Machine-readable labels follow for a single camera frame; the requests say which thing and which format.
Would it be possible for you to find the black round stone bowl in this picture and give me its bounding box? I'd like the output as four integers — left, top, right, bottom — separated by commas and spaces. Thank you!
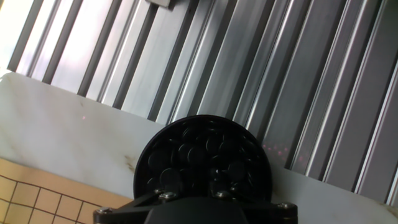
132, 114, 274, 206

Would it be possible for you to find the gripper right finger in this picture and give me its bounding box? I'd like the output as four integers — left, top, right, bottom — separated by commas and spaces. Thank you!
214, 190, 299, 224

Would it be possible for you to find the silver camera mounting bracket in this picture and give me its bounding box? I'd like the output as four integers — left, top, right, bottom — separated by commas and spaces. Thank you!
145, 0, 180, 11

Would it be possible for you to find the white marble pattern mat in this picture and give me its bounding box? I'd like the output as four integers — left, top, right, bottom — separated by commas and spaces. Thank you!
0, 72, 398, 224

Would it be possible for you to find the black go stone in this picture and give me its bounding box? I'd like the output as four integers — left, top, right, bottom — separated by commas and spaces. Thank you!
205, 136, 224, 155
159, 167, 184, 190
227, 161, 249, 183
147, 149, 171, 170
185, 145, 208, 166

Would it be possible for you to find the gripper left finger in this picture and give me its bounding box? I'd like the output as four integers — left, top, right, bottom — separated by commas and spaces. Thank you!
93, 189, 180, 224

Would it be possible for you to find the tan go board mat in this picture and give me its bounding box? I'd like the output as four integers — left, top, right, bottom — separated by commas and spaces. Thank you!
0, 157, 133, 224

